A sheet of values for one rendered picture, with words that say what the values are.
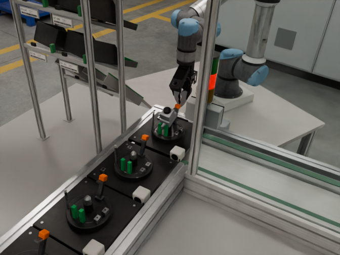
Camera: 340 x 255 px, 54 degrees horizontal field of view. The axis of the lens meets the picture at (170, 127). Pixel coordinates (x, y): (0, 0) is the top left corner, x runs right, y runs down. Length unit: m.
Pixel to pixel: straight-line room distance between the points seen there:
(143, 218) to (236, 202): 0.34
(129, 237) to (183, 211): 0.28
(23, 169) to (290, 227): 1.03
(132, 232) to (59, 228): 0.22
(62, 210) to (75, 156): 0.40
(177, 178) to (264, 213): 0.32
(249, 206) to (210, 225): 0.15
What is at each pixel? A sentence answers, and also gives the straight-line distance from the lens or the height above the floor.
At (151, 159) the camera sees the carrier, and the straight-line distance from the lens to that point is 1.28.
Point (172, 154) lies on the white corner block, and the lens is 1.29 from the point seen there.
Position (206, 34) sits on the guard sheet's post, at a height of 1.49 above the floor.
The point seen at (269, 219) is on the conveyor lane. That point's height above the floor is 0.91.
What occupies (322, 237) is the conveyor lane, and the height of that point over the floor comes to 0.93.
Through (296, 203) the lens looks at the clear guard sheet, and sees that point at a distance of 1.17.
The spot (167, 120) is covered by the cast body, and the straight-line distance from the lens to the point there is 1.32.
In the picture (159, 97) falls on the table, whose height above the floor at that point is 0.86.
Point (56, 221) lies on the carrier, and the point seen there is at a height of 0.97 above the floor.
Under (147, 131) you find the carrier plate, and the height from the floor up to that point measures 0.97.
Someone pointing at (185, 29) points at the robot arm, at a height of 1.40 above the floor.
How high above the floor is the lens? 1.82
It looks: 36 degrees down
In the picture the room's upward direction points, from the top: 4 degrees clockwise
